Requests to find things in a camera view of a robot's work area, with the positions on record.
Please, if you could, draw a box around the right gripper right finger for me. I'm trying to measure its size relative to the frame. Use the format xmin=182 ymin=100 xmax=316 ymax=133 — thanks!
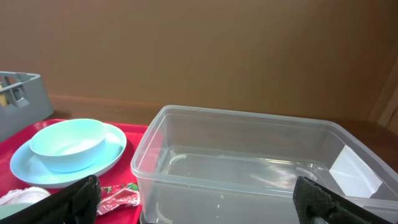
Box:
xmin=293 ymin=176 xmax=392 ymax=224

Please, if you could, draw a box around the green bowl with food scraps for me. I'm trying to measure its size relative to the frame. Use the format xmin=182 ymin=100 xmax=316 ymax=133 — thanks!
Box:
xmin=0 ymin=203 xmax=32 ymax=220

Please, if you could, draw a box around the light blue plate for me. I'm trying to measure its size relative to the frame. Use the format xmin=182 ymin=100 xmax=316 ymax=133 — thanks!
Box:
xmin=10 ymin=124 xmax=127 ymax=189

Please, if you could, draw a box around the crumpled white tissue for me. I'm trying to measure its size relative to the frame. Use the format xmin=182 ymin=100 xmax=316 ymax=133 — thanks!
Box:
xmin=1 ymin=187 xmax=51 ymax=205

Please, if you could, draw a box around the clear plastic bin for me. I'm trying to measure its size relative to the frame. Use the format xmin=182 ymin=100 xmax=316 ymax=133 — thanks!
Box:
xmin=131 ymin=105 xmax=397 ymax=223

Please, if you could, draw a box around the yellow plastic cup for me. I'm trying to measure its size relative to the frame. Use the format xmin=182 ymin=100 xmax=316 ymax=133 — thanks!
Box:
xmin=0 ymin=93 xmax=8 ymax=107

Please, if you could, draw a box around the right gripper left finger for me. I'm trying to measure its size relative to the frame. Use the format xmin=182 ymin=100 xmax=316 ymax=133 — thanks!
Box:
xmin=1 ymin=175 xmax=101 ymax=224

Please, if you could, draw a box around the grey dishwasher rack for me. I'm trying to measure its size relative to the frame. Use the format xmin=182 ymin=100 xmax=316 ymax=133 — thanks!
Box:
xmin=1 ymin=71 xmax=53 ymax=141

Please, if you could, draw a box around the red snack wrapper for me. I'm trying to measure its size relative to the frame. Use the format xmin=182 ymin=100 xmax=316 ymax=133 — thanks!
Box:
xmin=96 ymin=183 xmax=141 ymax=215

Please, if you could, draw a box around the light blue bowl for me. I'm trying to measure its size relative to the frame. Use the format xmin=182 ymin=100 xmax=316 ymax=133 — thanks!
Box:
xmin=30 ymin=119 xmax=108 ymax=173

